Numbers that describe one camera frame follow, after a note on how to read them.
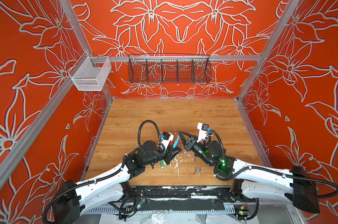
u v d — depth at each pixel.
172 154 0.62
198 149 0.60
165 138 0.61
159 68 1.01
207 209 0.70
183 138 0.65
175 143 0.67
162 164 0.62
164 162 0.64
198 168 0.82
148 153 0.55
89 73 0.93
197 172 0.80
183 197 0.73
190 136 0.62
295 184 0.41
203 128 0.61
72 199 0.40
